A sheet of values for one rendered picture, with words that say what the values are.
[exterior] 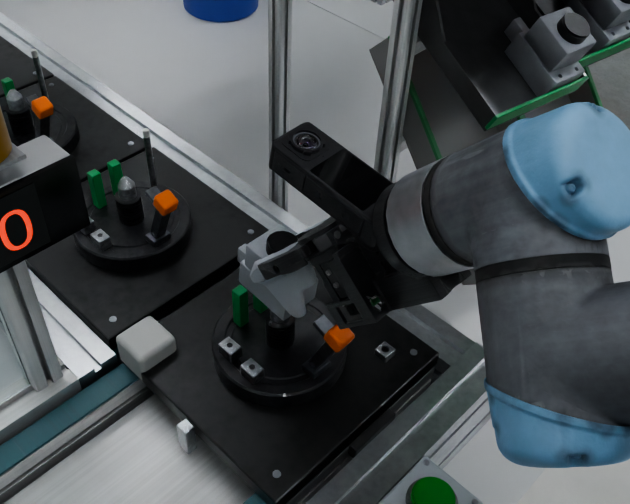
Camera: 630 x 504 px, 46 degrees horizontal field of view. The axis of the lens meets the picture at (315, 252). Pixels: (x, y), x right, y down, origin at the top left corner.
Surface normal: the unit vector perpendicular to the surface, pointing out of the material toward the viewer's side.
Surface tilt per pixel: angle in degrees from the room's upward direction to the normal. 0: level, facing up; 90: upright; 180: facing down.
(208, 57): 0
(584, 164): 42
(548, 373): 56
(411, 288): 90
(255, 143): 0
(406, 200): 62
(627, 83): 0
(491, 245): 69
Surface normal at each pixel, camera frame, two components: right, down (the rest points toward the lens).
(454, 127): 0.44, -0.09
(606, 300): -0.48, -0.78
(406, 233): -0.78, 0.32
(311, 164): 0.17, -0.63
